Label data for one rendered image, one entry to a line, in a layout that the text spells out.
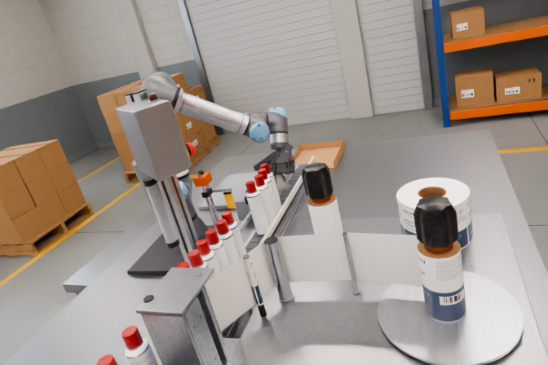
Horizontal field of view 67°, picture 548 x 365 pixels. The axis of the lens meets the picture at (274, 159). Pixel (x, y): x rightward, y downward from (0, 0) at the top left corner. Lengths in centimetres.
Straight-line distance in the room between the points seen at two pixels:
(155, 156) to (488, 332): 85
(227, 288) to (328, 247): 28
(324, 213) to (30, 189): 371
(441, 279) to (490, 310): 16
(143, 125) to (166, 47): 565
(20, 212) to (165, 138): 354
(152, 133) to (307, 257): 52
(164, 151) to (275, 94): 497
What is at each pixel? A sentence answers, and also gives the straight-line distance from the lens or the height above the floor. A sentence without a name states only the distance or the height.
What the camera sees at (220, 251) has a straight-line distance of 121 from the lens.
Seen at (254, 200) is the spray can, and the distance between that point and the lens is 145.
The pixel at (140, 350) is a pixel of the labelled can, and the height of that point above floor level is 104.
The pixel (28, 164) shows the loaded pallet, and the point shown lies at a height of 80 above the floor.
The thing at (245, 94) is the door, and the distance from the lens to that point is 617.
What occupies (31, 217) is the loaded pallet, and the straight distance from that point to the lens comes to 459.
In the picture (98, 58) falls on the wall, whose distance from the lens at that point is 755.
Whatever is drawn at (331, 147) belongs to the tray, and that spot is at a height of 84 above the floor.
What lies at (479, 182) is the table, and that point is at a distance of 177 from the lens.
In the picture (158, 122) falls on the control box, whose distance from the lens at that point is 106.
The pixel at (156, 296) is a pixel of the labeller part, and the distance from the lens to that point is 91.
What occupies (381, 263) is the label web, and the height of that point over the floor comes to 98.
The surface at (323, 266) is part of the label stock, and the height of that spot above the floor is 97.
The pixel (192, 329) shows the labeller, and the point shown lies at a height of 110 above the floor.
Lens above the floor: 162
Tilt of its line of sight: 20 degrees down
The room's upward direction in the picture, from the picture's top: 14 degrees counter-clockwise
